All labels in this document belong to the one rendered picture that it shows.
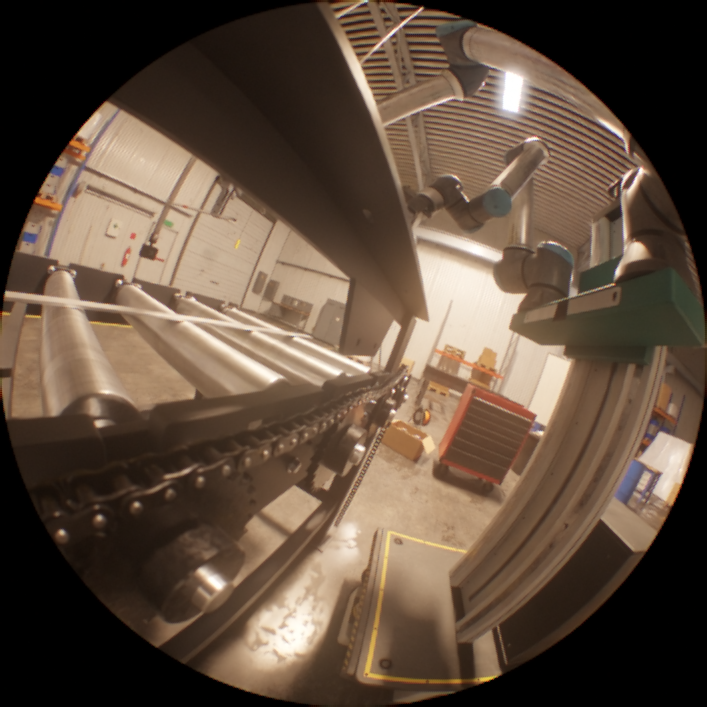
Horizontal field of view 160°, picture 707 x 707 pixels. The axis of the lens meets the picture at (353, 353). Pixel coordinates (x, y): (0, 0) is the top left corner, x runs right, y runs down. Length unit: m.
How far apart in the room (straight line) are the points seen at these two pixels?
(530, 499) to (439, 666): 0.58
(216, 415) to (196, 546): 0.10
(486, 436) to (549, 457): 1.72
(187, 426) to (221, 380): 0.27
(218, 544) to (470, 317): 10.57
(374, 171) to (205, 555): 0.28
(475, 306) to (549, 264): 9.87
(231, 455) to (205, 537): 0.06
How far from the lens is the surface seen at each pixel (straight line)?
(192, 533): 0.17
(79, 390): 0.26
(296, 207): 0.24
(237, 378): 0.44
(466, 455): 2.55
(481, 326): 10.63
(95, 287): 1.10
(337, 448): 0.36
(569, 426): 0.85
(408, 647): 0.87
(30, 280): 1.08
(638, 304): 0.49
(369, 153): 0.20
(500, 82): 8.26
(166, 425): 0.18
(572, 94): 0.61
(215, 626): 0.73
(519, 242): 1.08
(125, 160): 9.57
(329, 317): 10.88
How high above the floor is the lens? 1.03
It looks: 5 degrees down
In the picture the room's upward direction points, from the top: 21 degrees clockwise
